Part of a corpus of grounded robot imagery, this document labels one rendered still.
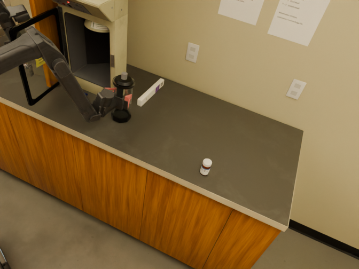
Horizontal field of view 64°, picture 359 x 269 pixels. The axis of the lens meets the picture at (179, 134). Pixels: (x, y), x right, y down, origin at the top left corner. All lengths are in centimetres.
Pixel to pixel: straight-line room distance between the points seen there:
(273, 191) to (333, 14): 86
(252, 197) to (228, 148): 30
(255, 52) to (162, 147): 73
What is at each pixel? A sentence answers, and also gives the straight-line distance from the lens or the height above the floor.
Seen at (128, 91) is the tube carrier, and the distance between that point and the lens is 143.
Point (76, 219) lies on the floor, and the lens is 230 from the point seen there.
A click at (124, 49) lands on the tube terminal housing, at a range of 157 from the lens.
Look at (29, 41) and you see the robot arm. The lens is 94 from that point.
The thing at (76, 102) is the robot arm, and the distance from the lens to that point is 119.
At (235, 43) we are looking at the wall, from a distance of 169.
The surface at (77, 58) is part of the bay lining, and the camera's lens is 177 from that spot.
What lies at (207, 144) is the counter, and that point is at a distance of 150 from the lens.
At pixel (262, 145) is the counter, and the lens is 161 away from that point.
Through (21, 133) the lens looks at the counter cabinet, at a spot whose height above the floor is 66.
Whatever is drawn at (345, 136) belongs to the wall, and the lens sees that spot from 191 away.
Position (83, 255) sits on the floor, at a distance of 217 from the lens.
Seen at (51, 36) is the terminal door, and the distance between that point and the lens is 159.
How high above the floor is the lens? 198
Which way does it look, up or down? 43 degrees down
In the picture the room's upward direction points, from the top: 12 degrees clockwise
